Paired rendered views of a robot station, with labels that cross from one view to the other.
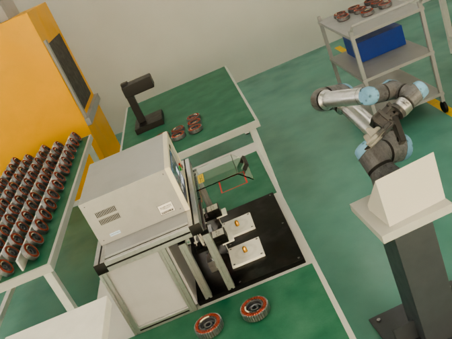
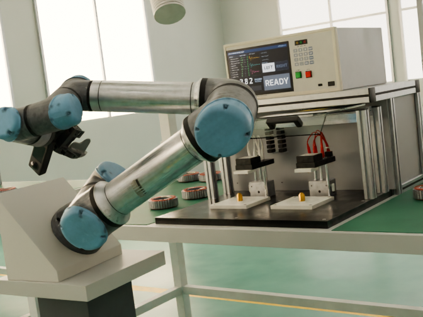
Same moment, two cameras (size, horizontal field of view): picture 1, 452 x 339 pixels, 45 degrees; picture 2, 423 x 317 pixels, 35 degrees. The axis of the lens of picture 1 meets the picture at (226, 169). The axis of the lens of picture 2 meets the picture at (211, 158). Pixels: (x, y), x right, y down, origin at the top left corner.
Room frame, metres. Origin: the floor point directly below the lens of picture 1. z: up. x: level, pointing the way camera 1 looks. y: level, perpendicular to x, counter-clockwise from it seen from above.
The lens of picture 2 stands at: (3.31, -1.86, 1.17)
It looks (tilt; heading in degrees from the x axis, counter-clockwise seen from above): 6 degrees down; 125
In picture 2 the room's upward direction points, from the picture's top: 7 degrees counter-clockwise
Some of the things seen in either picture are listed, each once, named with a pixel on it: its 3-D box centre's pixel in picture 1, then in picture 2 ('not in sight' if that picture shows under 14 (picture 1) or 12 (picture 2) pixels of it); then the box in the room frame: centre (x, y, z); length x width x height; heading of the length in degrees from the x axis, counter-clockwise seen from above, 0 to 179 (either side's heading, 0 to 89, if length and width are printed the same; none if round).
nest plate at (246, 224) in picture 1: (238, 226); (302, 202); (2.30, 0.06, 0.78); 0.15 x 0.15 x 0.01; 88
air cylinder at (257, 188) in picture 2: (214, 261); (262, 188); (2.07, 0.21, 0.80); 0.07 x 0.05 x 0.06; 178
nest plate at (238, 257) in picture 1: (245, 252); (240, 202); (2.06, 0.07, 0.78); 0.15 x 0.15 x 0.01; 88
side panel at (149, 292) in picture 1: (149, 291); not in sight; (1.87, 0.47, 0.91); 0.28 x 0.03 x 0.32; 88
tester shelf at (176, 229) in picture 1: (148, 209); (306, 99); (2.19, 0.38, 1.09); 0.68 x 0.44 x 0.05; 178
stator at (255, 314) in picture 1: (255, 309); (163, 202); (1.69, 0.11, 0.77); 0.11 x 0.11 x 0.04
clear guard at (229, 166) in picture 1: (215, 177); (308, 121); (2.35, 0.06, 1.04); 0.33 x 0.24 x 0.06; 88
